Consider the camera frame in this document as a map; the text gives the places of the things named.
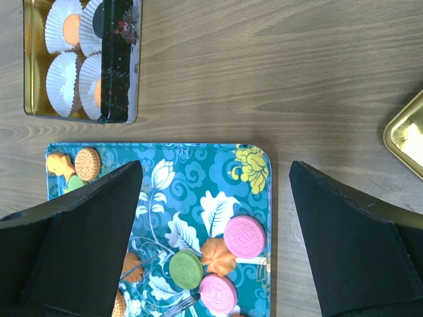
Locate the white paper cup front right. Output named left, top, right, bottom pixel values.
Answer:
left=79, top=54, right=102, bottom=121

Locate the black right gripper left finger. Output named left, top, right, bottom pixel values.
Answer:
left=1, top=160, right=143, bottom=316

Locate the green cookie back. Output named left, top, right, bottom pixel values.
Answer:
left=64, top=174, right=88, bottom=193

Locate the tan round cookie back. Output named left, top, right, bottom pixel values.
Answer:
left=75, top=148, right=101, bottom=182

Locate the orange fish cookie back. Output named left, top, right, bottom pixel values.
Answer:
left=46, top=153, right=76, bottom=181

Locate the orange leaf cookie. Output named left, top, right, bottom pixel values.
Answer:
left=121, top=253, right=144, bottom=283

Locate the black sandwich cookie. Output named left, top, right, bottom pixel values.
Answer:
left=92, top=3, right=104, bottom=39

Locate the small orange round cookie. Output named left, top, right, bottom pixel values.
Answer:
left=94, top=79, right=102, bottom=108

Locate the gold tin lid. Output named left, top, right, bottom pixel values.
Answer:
left=383, top=91, right=422, bottom=178

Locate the orange round waffle cookie right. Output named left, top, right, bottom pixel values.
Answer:
left=112, top=291, right=126, bottom=317

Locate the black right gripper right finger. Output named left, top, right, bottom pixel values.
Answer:
left=289, top=161, right=422, bottom=316

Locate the white paper cup front left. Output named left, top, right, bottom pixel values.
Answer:
left=46, top=52, right=78, bottom=118

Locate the white paper cup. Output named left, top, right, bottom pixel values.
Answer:
left=44, top=0, right=83, bottom=53
left=79, top=54, right=102, bottom=121
left=79, top=0, right=103, bottom=56
left=46, top=52, right=78, bottom=118

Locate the pink sandwich cookie upper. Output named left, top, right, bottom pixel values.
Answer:
left=223, top=215, right=266, bottom=259

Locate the green sandwich cookie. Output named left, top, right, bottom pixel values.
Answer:
left=169, top=250, right=204, bottom=290

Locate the blue floral tray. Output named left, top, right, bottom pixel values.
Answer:
left=45, top=142, right=273, bottom=317

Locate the gold cookie tin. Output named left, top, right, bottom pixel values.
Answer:
left=22, top=1, right=142, bottom=124

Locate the pink sandwich cookie lower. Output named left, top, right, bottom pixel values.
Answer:
left=199, top=273, right=238, bottom=314

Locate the white paper cup back left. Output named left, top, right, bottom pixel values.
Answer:
left=44, top=0, right=83, bottom=53

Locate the white paper cup back right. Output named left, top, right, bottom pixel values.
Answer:
left=79, top=0, right=103, bottom=56

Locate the pink sandwich cookie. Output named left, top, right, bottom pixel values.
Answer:
left=223, top=215, right=266, bottom=259
left=199, top=273, right=238, bottom=314

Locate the orange swirl cookie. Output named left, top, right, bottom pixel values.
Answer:
left=200, top=238, right=237, bottom=277

